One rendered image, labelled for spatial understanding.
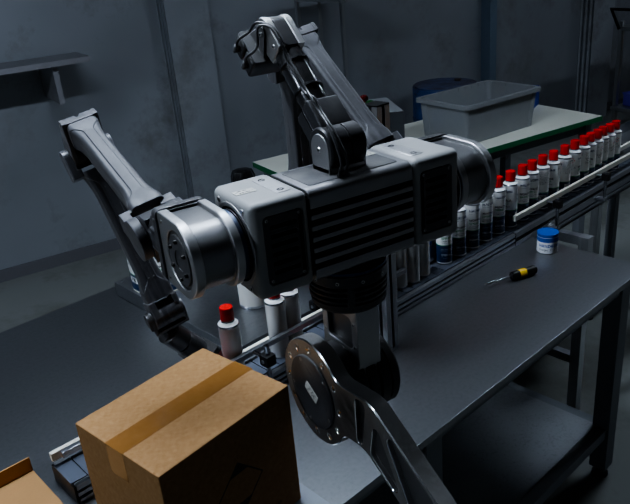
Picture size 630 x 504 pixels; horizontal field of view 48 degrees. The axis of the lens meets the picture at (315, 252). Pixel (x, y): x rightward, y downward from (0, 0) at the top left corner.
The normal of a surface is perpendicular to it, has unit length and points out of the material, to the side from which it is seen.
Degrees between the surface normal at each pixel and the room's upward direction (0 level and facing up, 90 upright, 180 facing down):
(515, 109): 95
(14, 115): 90
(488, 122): 95
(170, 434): 0
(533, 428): 0
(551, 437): 0
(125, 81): 90
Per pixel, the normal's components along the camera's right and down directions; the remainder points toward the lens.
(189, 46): 0.53, 0.30
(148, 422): -0.08, -0.91
